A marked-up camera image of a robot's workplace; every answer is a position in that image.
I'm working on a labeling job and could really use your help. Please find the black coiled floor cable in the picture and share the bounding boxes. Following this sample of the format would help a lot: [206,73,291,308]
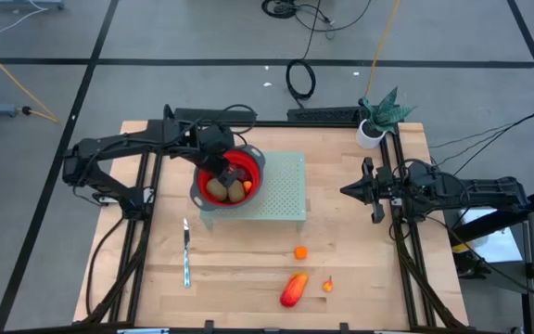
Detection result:
[285,0,324,103]

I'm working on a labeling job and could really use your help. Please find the black aluminium frame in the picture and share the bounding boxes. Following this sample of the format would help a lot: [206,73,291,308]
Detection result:
[80,104,470,333]

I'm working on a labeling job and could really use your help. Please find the white paper sheet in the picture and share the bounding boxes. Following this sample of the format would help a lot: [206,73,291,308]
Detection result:
[460,208,524,264]

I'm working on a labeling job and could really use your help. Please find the black cable bundle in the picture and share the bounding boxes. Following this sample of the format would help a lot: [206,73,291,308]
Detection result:
[261,0,374,34]

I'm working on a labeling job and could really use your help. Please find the silver metal plate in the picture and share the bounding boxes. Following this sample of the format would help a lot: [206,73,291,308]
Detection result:
[116,327,172,334]

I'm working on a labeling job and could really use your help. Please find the black rectangular box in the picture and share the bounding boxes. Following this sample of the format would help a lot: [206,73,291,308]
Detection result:
[286,106,362,123]
[172,108,258,123]

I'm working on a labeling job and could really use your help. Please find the yellow hanging cable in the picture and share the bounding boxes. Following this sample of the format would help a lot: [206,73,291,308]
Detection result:
[363,0,402,98]
[0,35,61,124]

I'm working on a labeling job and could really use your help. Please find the green plant in white pot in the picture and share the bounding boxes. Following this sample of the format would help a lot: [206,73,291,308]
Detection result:
[355,86,418,150]

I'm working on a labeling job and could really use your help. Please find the white floor cable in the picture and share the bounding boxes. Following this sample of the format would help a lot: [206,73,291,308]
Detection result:
[0,5,50,46]

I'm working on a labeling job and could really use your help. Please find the red collapsible colander grey rim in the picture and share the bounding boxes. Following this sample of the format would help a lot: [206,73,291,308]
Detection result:
[189,144,268,212]

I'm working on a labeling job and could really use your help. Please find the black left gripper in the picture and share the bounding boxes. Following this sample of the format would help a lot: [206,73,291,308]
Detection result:
[194,122,247,188]

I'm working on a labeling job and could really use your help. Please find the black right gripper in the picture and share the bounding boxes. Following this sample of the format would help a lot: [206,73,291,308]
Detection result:
[339,156,407,225]

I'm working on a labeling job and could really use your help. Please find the black metal beam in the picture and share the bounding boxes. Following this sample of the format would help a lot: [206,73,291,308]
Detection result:
[450,188,534,242]

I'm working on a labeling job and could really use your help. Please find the green perforated metal rack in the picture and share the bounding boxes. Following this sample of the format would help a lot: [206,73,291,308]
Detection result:
[200,150,309,232]

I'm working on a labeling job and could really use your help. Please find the knife with blue handle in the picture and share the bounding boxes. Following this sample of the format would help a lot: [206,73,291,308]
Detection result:
[182,218,193,290]

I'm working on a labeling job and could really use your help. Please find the brown kiwi fruit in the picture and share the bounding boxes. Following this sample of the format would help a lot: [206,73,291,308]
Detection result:
[227,179,247,204]
[205,177,228,202]

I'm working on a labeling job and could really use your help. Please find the red orange mango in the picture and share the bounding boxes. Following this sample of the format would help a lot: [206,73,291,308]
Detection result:
[279,271,311,309]

